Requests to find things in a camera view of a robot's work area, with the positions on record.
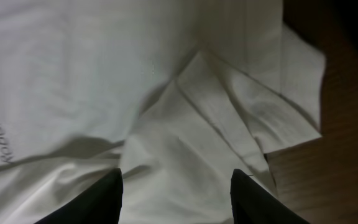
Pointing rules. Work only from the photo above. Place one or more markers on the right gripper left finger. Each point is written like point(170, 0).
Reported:
point(100, 203)

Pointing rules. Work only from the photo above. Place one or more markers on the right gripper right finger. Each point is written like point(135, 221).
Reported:
point(251, 204)

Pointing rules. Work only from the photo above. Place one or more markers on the white printed t-shirt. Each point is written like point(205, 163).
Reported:
point(150, 105)

